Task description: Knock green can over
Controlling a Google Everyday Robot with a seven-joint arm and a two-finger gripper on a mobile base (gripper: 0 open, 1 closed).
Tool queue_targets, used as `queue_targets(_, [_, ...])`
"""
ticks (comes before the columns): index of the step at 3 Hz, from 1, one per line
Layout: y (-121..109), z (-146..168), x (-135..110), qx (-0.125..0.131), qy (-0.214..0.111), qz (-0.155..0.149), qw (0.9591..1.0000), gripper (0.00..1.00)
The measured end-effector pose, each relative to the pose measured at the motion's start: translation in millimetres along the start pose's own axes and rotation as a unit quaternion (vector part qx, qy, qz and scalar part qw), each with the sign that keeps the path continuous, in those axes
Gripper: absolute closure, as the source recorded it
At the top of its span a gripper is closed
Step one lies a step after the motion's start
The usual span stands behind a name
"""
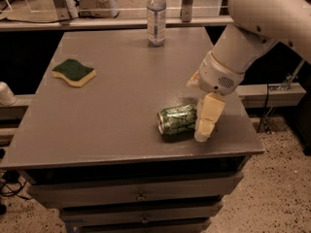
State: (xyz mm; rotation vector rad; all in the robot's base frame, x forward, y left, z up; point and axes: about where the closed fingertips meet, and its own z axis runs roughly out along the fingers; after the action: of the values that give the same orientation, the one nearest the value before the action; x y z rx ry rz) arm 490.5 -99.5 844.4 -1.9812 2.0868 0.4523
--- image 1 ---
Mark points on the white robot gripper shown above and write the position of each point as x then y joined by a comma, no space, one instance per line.
216,76

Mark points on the green soda can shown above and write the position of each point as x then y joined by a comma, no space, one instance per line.
175,120

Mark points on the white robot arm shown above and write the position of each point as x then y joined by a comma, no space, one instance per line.
257,26

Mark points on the top grey drawer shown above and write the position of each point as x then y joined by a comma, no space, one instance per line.
71,195

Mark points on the grey drawer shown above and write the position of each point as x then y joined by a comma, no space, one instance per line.
142,214
71,195
190,225

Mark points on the clear plastic water bottle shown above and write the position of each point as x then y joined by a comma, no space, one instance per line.
156,22

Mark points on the middle grey drawer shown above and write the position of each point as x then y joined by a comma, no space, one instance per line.
142,214

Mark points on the green and yellow sponge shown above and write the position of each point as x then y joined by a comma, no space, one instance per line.
73,72

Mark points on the bottom grey drawer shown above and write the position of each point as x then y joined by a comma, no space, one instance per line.
190,225

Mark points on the white device numbered 185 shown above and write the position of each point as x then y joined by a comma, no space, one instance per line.
98,8

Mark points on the white cup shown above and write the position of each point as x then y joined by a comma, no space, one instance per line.
7,97

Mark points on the metal frame post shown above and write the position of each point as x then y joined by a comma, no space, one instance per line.
186,10

